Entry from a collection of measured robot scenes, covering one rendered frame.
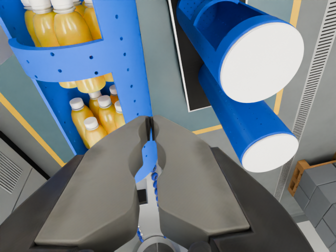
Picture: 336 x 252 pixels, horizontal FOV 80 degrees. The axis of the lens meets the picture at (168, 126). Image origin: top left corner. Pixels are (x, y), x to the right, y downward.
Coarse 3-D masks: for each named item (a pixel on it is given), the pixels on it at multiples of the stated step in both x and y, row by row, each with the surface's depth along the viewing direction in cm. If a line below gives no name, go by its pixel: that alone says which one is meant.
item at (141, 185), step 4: (140, 180) 116; (144, 180) 116; (136, 184) 114; (140, 184) 114; (144, 184) 114; (140, 188) 112; (144, 188) 112; (140, 192) 108; (144, 192) 108; (140, 196) 107; (144, 196) 106; (140, 200) 105; (144, 200) 105; (140, 204) 105; (144, 204) 105
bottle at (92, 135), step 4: (88, 128) 63; (92, 128) 63; (96, 128) 64; (100, 128) 65; (88, 132) 63; (92, 132) 63; (96, 132) 63; (100, 132) 64; (104, 132) 66; (88, 136) 64; (92, 136) 63; (96, 136) 64; (100, 136) 64; (88, 140) 64; (92, 140) 64; (96, 140) 64; (88, 144) 66; (92, 144) 65
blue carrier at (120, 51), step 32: (0, 0) 42; (96, 0) 34; (128, 0) 40; (128, 32) 42; (32, 64) 39; (64, 64) 38; (96, 64) 40; (128, 64) 45; (64, 96) 64; (128, 96) 49; (64, 128) 63
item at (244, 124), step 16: (208, 80) 144; (208, 96) 142; (224, 96) 122; (224, 112) 118; (240, 112) 107; (256, 112) 103; (272, 112) 105; (224, 128) 118; (240, 128) 102; (256, 128) 96; (272, 128) 93; (288, 128) 98; (240, 144) 100; (240, 160) 102
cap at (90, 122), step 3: (90, 117) 64; (93, 117) 64; (84, 120) 63; (87, 120) 63; (90, 120) 63; (93, 120) 63; (96, 120) 63; (84, 123) 62; (87, 123) 62; (90, 123) 61; (93, 123) 62; (96, 123) 63; (87, 126) 62; (90, 126) 62; (93, 126) 62
